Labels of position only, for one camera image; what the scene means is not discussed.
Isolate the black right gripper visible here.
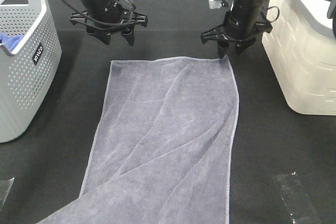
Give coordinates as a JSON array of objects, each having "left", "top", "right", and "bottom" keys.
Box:
[{"left": 201, "top": 20, "right": 272, "bottom": 58}]

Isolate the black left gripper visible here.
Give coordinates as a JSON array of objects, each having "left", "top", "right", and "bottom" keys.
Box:
[{"left": 70, "top": 9, "right": 148, "bottom": 46}]

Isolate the grey-blue microfibre towel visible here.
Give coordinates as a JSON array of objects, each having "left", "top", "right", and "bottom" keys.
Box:
[{"left": 44, "top": 57, "right": 239, "bottom": 223}]

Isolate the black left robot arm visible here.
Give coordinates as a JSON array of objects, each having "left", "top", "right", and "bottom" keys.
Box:
[{"left": 61, "top": 0, "right": 148, "bottom": 46}]

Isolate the white plastic storage basket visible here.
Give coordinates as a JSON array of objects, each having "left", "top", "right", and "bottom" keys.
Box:
[{"left": 262, "top": 0, "right": 335, "bottom": 115}]

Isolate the grey perforated laundry basket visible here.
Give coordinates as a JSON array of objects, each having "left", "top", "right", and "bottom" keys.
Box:
[{"left": 1, "top": 0, "right": 61, "bottom": 143}]

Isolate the bright blue cloth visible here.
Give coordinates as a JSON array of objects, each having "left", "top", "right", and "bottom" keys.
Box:
[{"left": 0, "top": 33, "right": 24, "bottom": 51}]

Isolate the clear tape strip right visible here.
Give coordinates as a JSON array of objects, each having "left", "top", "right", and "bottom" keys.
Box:
[{"left": 272, "top": 172, "right": 321, "bottom": 223}]

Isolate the clear tape strip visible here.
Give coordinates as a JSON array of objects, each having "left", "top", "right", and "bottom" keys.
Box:
[
  {"left": 272, "top": 172, "right": 321, "bottom": 223},
  {"left": 0, "top": 177, "right": 15, "bottom": 210}
]

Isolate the clear tape strip left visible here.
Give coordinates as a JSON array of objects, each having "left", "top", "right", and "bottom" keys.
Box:
[{"left": 0, "top": 177, "right": 15, "bottom": 210}]

